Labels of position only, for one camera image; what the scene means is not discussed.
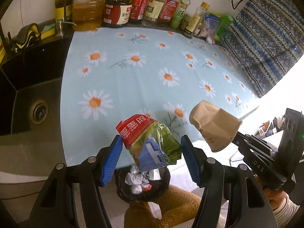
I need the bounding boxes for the brown paper cup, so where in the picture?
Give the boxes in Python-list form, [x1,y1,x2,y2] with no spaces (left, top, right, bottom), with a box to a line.
[189,100,242,152]

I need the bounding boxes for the white cloth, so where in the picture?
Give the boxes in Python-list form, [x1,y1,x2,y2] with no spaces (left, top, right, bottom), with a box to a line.
[125,165,151,195]

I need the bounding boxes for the green blue snack packet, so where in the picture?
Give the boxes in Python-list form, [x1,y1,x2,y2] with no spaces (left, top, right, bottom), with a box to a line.
[125,121,182,171]

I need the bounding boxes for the grey wrapper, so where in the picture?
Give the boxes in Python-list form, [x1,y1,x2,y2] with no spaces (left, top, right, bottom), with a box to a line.
[142,167,167,181]

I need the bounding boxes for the red snack wrapper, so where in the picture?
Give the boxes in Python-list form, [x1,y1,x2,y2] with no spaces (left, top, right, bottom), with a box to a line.
[115,114,156,149]

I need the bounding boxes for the person's right forearm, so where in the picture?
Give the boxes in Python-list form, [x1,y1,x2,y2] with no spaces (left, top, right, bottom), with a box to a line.
[272,192,300,228]

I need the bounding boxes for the black trash bin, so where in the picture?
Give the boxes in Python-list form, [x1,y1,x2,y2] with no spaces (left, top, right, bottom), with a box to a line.
[114,165,171,203]

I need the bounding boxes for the black kitchen sink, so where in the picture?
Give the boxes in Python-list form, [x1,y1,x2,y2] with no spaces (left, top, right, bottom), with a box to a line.
[1,36,73,136]

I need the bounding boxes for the person's right hand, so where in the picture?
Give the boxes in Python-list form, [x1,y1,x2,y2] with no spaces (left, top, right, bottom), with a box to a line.
[255,175,287,211]

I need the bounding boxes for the orange fleece trouser legs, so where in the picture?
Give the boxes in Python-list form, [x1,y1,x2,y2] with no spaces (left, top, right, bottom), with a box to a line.
[124,185,201,227]

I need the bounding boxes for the daisy print blue tablecloth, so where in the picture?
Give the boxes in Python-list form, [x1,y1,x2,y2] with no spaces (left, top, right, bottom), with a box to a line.
[60,27,259,166]

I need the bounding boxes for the blue patterned cloth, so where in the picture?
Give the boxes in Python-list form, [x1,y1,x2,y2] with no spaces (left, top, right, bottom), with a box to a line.
[221,0,303,97]

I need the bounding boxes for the white salt bag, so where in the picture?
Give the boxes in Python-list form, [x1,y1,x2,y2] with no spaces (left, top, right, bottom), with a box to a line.
[198,13,220,45]

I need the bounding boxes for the sesame oil bottle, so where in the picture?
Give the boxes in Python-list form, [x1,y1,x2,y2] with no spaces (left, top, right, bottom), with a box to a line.
[183,2,210,38]

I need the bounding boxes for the small spice jar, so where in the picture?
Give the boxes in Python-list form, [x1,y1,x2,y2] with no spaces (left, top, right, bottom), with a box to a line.
[179,14,192,30]

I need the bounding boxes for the green pepper oil bottle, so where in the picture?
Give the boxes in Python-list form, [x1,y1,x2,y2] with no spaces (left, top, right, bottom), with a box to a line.
[169,0,191,29]

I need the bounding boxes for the yellow green sponge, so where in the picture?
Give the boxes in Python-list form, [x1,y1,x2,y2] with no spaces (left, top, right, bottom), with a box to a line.
[41,24,56,40]

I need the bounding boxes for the clear liquor bottle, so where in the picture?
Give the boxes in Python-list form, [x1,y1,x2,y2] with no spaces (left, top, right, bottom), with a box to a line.
[142,0,165,27]

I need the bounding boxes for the metal soap dispenser pump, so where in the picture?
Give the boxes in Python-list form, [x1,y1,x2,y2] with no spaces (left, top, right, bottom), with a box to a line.
[55,18,77,37]

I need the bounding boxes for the black yellow glove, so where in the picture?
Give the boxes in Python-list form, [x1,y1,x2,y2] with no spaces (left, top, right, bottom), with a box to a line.
[10,23,41,52]

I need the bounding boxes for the large cooking oil bottle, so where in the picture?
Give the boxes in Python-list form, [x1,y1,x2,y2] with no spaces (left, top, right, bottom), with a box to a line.
[72,0,104,31]

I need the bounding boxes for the dark soy sauce jug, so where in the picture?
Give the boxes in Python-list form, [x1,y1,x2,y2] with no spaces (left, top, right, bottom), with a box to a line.
[103,0,133,28]

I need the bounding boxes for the red label wine bottle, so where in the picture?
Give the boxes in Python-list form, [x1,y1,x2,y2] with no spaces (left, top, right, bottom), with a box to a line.
[157,0,180,26]

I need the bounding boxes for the red label vinegar bottle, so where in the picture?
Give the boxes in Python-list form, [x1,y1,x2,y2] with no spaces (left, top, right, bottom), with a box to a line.
[128,0,149,24]

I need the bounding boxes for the green cap sauce bottle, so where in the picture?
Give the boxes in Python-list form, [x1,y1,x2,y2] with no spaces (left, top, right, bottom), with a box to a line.
[55,0,73,22]

